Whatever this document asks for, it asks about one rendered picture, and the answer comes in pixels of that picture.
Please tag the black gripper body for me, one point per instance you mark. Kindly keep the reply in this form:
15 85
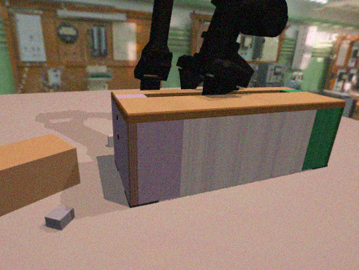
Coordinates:
213 58

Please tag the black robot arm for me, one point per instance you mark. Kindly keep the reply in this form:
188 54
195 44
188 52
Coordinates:
265 18

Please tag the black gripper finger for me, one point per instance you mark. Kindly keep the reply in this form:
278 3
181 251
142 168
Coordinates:
189 80
213 86

